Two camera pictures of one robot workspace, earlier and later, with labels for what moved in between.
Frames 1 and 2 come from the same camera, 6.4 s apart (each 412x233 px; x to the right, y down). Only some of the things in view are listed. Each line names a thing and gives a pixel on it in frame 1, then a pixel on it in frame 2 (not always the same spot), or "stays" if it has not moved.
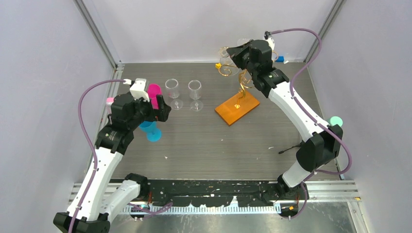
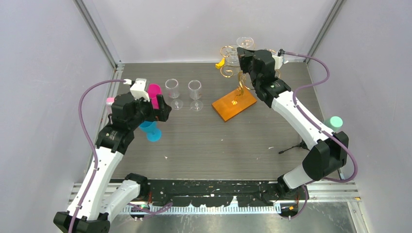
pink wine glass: [154, 89] stays
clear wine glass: [172, 87] stays
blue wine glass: [153, 133] stays
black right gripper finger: [232, 51] → [242, 51]
